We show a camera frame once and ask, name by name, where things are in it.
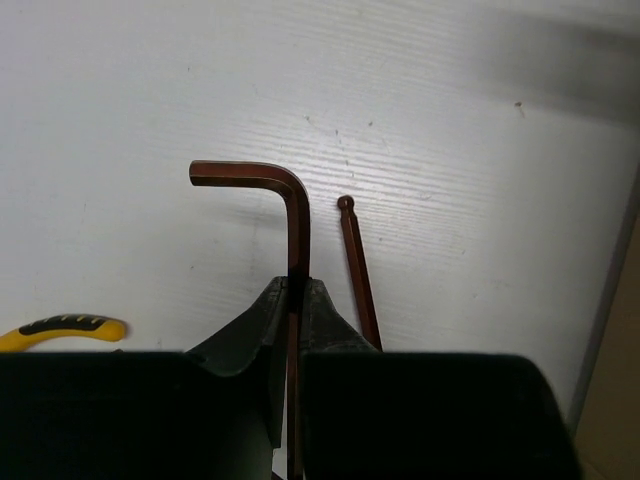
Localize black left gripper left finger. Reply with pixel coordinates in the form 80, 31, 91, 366
1, 277, 288, 479

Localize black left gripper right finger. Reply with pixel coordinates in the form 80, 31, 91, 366
299, 280, 582, 479

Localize yellow black needle-nose pliers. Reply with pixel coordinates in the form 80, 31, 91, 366
1, 314, 128, 353

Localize large brown hex key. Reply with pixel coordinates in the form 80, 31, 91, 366
189, 160, 311, 479

